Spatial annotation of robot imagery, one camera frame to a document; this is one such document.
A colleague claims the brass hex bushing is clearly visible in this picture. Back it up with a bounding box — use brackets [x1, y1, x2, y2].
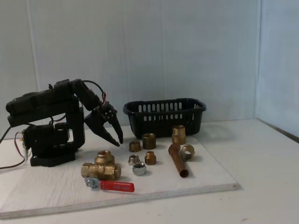
[128, 140, 142, 152]

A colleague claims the black power cable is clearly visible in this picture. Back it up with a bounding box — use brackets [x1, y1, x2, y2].
[0, 126, 11, 143]

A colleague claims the brass threaded adapter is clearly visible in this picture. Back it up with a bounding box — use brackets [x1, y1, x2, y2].
[172, 125, 186, 145]

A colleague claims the chrome nut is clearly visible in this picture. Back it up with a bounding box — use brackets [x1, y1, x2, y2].
[132, 163, 147, 175]

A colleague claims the chrome hex bushing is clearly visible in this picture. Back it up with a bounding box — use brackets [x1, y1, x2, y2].
[128, 154, 141, 166]

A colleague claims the copper pipe piece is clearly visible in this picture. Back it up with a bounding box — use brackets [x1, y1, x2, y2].
[168, 143, 190, 178]

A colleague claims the small brass reducer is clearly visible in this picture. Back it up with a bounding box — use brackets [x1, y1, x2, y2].
[144, 151, 157, 165]

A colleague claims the black camera cable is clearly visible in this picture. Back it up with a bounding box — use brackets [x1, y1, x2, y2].
[83, 80, 107, 101]

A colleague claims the brass compression nut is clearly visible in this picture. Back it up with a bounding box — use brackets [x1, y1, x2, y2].
[180, 144, 195, 161]

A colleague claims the black slotted plastic basket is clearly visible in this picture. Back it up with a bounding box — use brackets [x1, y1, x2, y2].
[123, 98, 207, 140]

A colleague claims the brass sleeve coupling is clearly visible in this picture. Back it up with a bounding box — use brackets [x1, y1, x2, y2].
[142, 133, 157, 150]

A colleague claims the brass ball valve red handle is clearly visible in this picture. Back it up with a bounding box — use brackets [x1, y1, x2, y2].
[81, 162, 135, 193]

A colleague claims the white wooden board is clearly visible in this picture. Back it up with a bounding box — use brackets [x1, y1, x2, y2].
[0, 133, 241, 220]

